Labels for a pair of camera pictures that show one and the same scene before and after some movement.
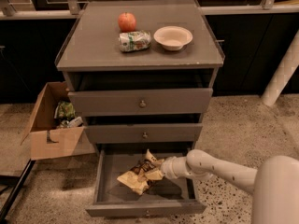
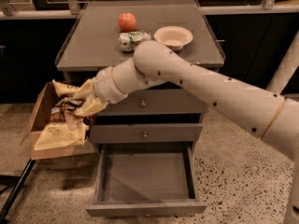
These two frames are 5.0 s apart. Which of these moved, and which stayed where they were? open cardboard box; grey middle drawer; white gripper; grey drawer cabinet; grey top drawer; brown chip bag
Moved: white gripper; brown chip bag
Stayed: grey drawer cabinet; grey top drawer; grey middle drawer; open cardboard box
